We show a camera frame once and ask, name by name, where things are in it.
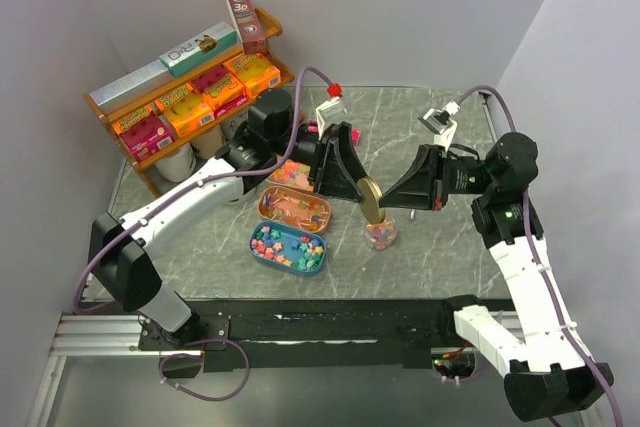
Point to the orange sponge box right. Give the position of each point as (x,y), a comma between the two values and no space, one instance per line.
(255,72)

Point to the pink sponge box left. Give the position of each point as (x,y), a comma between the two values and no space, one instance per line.
(143,132)

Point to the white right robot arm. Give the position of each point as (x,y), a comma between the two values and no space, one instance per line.
(548,371)

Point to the red orange sponge box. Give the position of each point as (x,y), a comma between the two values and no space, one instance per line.
(218,86)

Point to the pink tin of gummies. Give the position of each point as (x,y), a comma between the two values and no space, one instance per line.
(293,175)

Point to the silver long box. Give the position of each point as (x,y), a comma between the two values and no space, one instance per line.
(130,87)

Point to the white paper roll on shelf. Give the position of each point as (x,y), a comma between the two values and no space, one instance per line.
(179,165)

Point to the teal long box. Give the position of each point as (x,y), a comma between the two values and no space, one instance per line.
(199,49)

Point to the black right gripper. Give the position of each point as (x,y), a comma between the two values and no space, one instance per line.
(425,185)

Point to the pink tin of lollipops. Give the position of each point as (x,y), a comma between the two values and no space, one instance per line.
(297,209)

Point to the clear plastic jar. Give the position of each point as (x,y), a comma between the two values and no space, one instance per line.
(382,235)

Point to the beige paper roll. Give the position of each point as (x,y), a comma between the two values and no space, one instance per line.
(207,144)

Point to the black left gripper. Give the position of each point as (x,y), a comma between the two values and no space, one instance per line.
(336,167)

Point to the wooden three-tier shelf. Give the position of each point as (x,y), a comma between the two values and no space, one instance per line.
(146,169)

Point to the printed paper roll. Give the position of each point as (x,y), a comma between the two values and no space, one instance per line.
(230,125)

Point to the red tall carton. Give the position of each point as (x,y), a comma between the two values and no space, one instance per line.
(249,29)

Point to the gold jar lid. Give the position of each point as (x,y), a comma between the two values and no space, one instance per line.
(370,206)

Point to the pink box on table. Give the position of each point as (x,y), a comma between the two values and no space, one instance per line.
(356,137)

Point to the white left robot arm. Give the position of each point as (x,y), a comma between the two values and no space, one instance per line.
(125,249)

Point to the blue tin of star candies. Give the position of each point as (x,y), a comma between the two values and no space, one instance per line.
(287,248)

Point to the orange sponge box middle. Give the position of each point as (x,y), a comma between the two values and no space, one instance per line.
(184,109)

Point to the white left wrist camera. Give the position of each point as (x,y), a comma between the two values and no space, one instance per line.
(332,111)

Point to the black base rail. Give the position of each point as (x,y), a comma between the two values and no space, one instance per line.
(264,333)

